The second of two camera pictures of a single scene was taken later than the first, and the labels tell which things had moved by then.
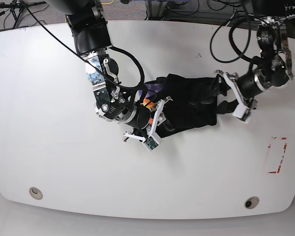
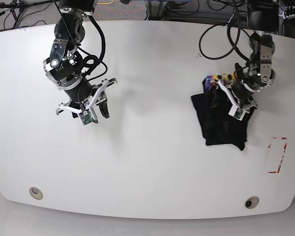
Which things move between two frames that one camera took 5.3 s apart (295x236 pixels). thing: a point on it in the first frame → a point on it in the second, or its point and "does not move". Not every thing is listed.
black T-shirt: (191, 102) → (218, 126)
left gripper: (158, 118) → (86, 97)
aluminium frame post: (155, 9) does not move
